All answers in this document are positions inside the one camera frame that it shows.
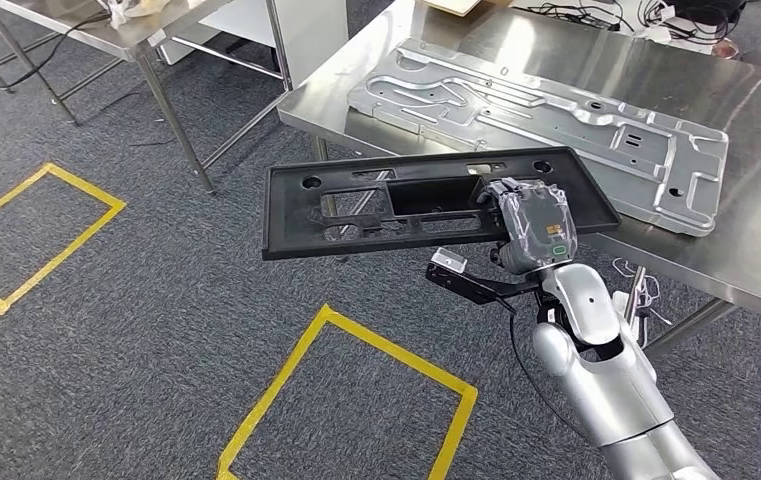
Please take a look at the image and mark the black and white cable bundle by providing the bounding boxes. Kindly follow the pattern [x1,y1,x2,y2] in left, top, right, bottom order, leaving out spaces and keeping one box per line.
[638,0,749,44]

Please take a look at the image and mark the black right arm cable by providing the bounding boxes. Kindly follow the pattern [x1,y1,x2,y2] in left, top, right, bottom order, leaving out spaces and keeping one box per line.
[505,301,593,445]

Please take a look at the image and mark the white hanging cable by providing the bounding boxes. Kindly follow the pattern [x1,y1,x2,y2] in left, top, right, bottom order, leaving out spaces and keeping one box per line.
[611,256,674,346]

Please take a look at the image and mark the black plastic plate frame part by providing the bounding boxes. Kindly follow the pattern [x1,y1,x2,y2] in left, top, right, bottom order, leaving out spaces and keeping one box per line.
[261,146,623,262]

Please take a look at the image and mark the crumpled clear plastic wrap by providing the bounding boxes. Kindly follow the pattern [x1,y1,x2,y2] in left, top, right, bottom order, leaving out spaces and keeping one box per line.
[98,0,190,31]

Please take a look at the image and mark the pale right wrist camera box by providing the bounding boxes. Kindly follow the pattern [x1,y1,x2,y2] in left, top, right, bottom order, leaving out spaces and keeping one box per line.
[424,246,544,307]

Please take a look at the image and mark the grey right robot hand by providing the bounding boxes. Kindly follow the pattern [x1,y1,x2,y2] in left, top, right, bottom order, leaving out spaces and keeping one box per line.
[475,177,580,276]

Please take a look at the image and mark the stamped sheet metal panel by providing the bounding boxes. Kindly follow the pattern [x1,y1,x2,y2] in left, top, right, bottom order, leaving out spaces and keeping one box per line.
[346,37,731,238]

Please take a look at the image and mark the cardboard piece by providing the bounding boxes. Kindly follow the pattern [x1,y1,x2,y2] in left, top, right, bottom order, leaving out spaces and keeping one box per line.
[419,0,515,18]

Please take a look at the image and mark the stainless steel table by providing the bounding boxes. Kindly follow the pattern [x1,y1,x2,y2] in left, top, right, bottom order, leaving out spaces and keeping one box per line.
[0,0,295,195]

